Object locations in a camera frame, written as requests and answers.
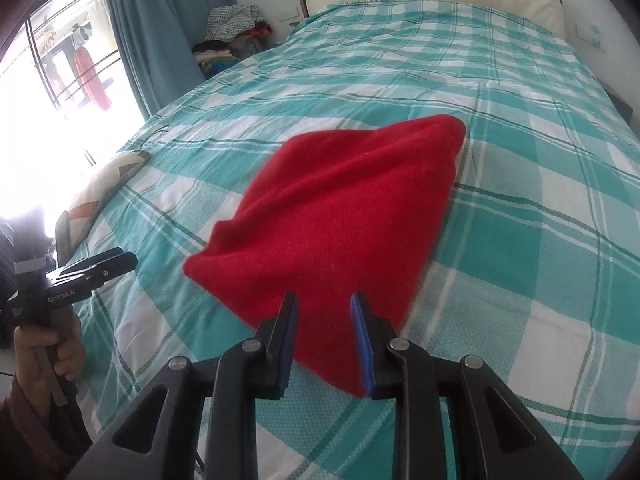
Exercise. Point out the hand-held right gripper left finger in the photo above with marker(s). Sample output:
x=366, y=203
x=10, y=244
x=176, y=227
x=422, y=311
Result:
x=287, y=345

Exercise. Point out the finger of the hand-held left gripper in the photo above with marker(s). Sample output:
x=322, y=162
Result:
x=105, y=269
x=92, y=257

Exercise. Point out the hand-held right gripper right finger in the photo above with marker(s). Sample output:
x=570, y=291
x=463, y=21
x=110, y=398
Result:
x=361, y=345

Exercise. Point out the red knit sweater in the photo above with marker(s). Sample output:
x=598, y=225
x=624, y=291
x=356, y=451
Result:
x=340, y=210

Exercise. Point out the person's left forearm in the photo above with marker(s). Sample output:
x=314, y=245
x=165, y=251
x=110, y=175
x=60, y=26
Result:
x=35, y=435

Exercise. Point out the pile of clothes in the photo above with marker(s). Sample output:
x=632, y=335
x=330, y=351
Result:
x=232, y=22

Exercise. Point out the person's left hand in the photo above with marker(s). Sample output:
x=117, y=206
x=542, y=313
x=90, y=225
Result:
x=30, y=355

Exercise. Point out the patterned cushion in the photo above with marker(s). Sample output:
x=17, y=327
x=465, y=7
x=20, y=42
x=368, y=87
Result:
x=110, y=180

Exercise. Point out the bright window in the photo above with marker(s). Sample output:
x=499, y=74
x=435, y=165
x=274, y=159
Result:
x=30, y=135

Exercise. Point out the hanging red garment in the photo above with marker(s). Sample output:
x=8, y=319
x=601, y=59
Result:
x=96, y=85

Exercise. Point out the teal checked bed blanket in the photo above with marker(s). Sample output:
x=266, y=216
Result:
x=525, y=210

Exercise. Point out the blue curtain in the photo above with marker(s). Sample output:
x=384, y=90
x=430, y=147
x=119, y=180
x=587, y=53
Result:
x=150, y=35

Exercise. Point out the white wall socket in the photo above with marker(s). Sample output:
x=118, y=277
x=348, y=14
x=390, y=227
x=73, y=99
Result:
x=590, y=36

